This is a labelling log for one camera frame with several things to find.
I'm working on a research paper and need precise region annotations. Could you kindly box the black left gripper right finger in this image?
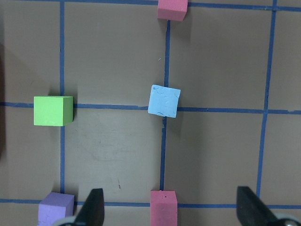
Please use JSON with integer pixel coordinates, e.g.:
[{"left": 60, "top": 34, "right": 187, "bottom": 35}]
[{"left": 236, "top": 186, "right": 278, "bottom": 226}]

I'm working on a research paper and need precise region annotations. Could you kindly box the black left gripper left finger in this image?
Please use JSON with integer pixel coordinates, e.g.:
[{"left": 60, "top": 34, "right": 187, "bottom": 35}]
[{"left": 74, "top": 188, "right": 104, "bottom": 226}]

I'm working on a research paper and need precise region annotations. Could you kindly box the light blue foam block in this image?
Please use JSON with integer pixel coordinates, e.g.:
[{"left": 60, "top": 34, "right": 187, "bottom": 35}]
[{"left": 148, "top": 85, "right": 181, "bottom": 118}]

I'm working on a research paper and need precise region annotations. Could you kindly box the purple foam block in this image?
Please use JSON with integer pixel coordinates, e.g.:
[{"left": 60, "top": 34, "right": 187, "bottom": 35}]
[{"left": 37, "top": 192, "right": 74, "bottom": 226}]

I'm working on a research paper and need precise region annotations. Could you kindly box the pink foam block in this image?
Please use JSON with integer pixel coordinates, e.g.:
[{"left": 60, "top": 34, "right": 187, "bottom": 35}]
[
  {"left": 150, "top": 191, "right": 178, "bottom": 226},
  {"left": 157, "top": 0, "right": 188, "bottom": 22}
]

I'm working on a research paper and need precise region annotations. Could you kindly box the green foam block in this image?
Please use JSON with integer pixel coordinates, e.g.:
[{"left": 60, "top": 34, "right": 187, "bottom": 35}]
[{"left": 33, "top": 96, "right": 73, "bottom": 127}]

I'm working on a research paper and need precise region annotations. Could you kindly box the pink foam block far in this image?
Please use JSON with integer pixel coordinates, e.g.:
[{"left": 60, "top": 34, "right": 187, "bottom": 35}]
[{"left": 157, "top": 0, "right": 188, "bottom": 22}]

